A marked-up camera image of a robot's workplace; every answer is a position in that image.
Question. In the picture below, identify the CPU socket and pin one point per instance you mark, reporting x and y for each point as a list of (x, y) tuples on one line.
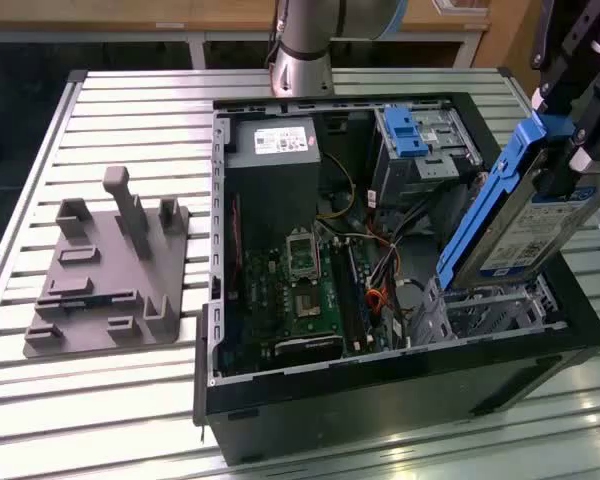
[(302, 252)]

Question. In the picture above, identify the green motherboard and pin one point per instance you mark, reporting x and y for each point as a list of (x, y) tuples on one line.
[(265, 300)]

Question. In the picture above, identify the black graphics card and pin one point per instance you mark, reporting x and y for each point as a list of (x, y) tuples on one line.
[(307, 346)]

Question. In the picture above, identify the grey parts rack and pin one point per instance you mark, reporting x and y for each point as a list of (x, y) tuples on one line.
[(105, 280)]

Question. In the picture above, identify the square chipset heatsink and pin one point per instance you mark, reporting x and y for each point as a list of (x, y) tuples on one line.
[(306, 302)]

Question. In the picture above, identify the black RAM slot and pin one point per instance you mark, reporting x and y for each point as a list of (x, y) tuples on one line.
[(340, 295), (357, 300)]

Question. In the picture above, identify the grey metal drive cage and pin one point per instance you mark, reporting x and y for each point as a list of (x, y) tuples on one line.
[(405, 175)]

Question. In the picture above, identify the black power supply unit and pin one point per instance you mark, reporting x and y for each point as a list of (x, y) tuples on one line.
[(270, 190)]

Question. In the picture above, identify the blue plastic drive latch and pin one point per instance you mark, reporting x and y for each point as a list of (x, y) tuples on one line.
[(405, 135)]

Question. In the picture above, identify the black open PC case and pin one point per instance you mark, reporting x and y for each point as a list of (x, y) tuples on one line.
[(380, 415)]

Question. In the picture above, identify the wooden workbench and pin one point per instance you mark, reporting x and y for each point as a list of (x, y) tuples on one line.
[(130, 12)]

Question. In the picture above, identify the brown wooden cabinet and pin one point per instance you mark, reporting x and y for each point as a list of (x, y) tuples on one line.
[(510, 35)]

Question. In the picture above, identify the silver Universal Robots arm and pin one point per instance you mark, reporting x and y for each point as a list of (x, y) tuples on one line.
[(305, 50)]

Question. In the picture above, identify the hard disk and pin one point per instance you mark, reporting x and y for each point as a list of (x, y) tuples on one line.
[(520, 235)]

